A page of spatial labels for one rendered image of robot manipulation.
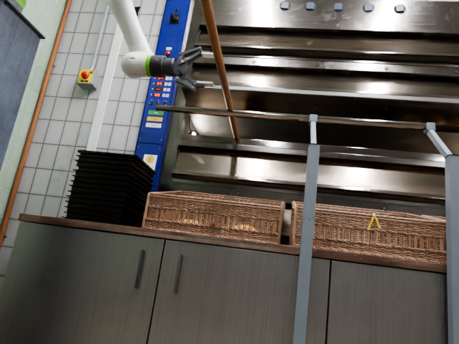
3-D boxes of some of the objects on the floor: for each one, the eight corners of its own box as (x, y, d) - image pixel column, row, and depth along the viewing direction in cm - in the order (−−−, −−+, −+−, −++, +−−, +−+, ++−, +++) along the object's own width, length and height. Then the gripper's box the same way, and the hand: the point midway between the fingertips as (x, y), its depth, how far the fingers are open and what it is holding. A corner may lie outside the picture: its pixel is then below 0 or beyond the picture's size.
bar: (104, 378, 152) (158, 106, 184) (451, 443, 133) (444, 126, 164) (62, 400, 123) (135, 72, 154) (500, 488, 103) (481, 91, 135)
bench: (58, 349, 191) (85, 231, 206) (617, 448, 153) (600, 295, 169) (-29, 373, 137) (17, 211, 153) (800, 534, 100) (748, 299, 115)
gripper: (173, 46, 171) (220, 49, 168) (163, 97, 165) (212, 101, 162) (169, 36, 164) (218, 38, 161) (158, 89, 158) (210, 92, 154)
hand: (212, 69), depth 162 cm, fingers open, 13 cm apart
